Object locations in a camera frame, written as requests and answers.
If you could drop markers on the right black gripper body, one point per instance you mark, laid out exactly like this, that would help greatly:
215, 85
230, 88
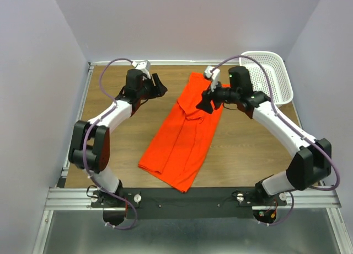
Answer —
224, 95

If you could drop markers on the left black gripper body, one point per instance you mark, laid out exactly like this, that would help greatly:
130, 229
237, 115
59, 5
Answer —
149, 91

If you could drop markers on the orange t shirt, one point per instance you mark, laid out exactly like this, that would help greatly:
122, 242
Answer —
180, 146

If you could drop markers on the white perforated plastic basket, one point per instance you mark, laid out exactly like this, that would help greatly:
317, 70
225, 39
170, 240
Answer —
268, 74

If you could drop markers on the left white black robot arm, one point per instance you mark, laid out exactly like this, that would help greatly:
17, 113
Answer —
90, 143

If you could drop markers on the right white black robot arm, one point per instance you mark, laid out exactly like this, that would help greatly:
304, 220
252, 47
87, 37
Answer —
310, 157

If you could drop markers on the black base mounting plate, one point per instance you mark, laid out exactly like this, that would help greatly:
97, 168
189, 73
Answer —
168, 203

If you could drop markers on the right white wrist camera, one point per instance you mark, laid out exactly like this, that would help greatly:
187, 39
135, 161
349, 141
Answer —
212, 74

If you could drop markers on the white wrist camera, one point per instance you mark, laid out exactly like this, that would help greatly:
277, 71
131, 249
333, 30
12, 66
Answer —
212, 74
144, 66

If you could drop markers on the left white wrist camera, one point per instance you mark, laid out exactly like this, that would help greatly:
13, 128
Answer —
144, 66

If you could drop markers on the aluminium frame rail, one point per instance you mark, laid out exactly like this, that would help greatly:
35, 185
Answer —
79, 199

